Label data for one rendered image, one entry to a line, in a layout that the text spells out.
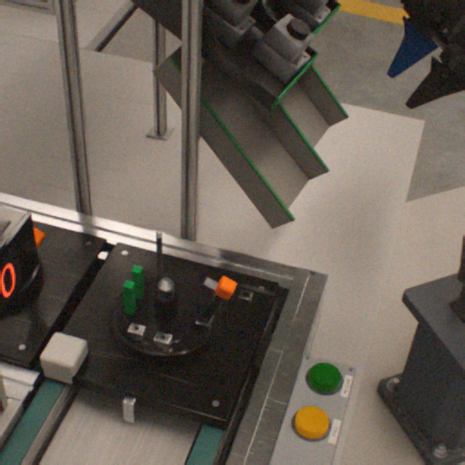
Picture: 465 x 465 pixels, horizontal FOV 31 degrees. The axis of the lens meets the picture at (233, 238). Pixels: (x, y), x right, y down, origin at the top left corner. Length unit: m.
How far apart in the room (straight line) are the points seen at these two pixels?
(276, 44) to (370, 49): 2.56
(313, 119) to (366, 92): 1.98
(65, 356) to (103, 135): 0.64
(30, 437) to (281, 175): 0.52
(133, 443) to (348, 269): 0.48
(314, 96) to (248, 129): 0.20
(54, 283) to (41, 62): 0.76
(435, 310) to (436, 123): 2.26
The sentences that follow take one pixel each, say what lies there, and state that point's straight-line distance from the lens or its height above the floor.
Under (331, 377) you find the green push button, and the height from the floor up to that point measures 0.97.
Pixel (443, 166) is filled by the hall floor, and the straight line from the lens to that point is 3.05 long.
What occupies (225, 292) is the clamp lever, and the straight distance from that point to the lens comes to 1.00.
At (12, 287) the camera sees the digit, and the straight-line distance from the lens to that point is 0.85.
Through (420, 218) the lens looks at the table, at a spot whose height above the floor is 0.86.
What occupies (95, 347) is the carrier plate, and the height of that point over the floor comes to 0.97.
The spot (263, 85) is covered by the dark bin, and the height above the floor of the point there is 1.22.
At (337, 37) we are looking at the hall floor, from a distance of 3.70.
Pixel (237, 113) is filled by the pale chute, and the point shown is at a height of 1.10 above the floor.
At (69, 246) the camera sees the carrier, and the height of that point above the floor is 0.97.
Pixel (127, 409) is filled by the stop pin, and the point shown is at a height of 0.95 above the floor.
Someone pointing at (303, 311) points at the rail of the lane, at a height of 0.96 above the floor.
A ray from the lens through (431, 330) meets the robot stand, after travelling 1.01.
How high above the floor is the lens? 1.79
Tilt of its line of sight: 43 degrees down
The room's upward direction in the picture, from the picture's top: 4 degrees clockwise
